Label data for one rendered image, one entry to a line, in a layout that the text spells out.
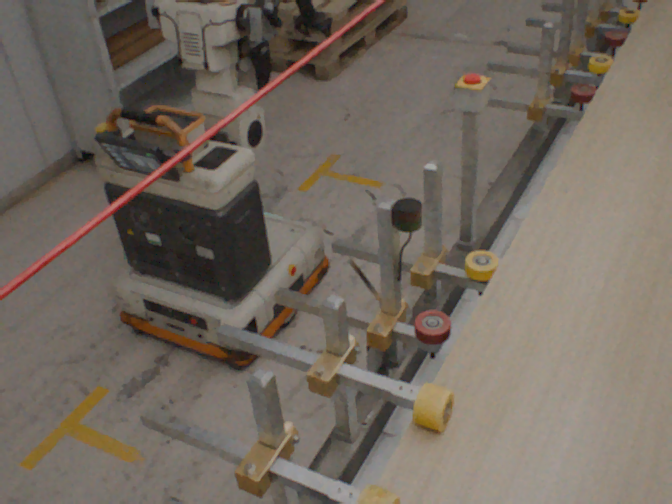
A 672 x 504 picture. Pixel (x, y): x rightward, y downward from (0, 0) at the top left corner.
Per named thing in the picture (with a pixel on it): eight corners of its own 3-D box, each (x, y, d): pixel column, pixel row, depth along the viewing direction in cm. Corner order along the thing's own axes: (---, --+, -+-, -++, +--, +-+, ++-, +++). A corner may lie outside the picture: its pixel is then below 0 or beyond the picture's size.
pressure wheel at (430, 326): (409, 363, 169) (408, 326, 162) (423, 341, 174) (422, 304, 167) (442, 374, 165) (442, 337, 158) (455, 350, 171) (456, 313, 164)
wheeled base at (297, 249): (247, 374, 275) (237, 325, 260) (119, 327, 302) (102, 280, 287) (333, 270, 321) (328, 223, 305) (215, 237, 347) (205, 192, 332)
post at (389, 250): (385, 364, 183) (375, 203, 154) (391, 355, 185) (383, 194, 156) (398, 368, 181) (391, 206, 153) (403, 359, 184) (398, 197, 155)
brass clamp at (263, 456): (235, 487, 131) (230, 470, 128) (275, 432, 140) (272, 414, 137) (264, 500, 128) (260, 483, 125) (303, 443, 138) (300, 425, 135)
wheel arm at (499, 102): (463, 105, 270) (463, 94, 267) (466, 101, 272) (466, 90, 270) (584, 123, 252) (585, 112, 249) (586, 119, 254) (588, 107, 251)
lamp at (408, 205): (392, 289, 165) (388, 209, 152) (402, 274, 169) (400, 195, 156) (416, 295, 162) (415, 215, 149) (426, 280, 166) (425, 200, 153)
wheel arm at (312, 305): (275, 306, 184) (272, 293, 182) (282, 297, 187) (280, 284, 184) (437, 356, 166) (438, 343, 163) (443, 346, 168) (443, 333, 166)
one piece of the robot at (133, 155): (197, 195, 245) (165, 154, 227) (117, 175, 260) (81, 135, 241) (212, 167, 249) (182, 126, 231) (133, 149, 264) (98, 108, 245)
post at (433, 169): (424, 315, 203) (423, 164, 174) (429, 307, 205) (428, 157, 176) (436, 319, 201) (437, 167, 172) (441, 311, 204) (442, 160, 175)
